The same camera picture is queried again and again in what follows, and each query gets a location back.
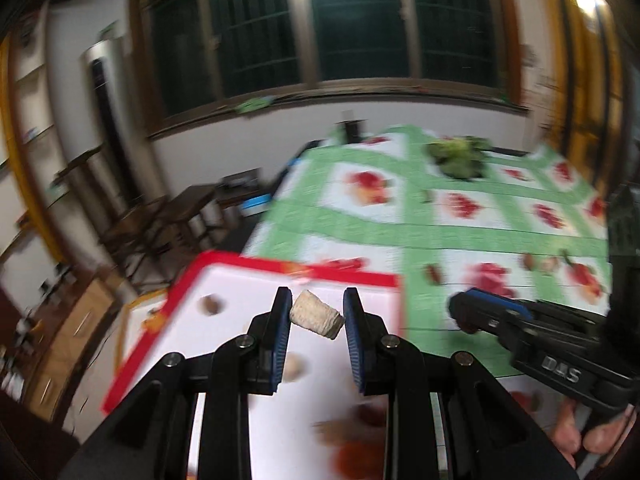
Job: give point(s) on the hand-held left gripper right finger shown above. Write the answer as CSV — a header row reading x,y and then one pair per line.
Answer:
x,y
354,350

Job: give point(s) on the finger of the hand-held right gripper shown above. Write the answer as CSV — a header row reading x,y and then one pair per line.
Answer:
x,y
475,317
502,302

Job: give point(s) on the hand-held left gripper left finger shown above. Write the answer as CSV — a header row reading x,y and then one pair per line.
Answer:
x,y
281,345

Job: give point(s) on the red rimmed white tray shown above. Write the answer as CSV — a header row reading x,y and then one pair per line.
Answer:
x,y
220,340

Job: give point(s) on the person's right hand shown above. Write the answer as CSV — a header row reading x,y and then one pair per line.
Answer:
x,y
567,430

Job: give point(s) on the green fruit print tablecloth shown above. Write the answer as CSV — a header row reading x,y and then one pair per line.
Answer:
x,y
350,220

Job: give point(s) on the yellow framed white board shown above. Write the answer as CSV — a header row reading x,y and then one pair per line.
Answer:
x,y
142,320

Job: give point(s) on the blue box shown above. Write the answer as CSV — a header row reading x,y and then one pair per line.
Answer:
x,y
256,206

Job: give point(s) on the green bok choy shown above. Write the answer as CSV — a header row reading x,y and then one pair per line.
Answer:
x,y
459,157

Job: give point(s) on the dark wooden stool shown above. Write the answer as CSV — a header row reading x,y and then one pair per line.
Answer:
x,y
165,225

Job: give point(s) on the light wooden cabinet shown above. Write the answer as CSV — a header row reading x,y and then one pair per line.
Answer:
x,y
70,340

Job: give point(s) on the small black device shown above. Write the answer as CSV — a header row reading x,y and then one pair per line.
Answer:
x,y
351,131

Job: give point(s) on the green cloth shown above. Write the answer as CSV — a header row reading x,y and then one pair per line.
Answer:
x,y
255,105

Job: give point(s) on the yellow wooden door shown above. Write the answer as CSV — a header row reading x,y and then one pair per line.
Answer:
x,y
585,60

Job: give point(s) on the standing air conditioner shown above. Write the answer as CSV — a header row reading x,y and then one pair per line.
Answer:
x,y
112,120

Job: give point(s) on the wooden frame window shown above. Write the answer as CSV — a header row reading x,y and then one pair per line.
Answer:
x,y
320,25

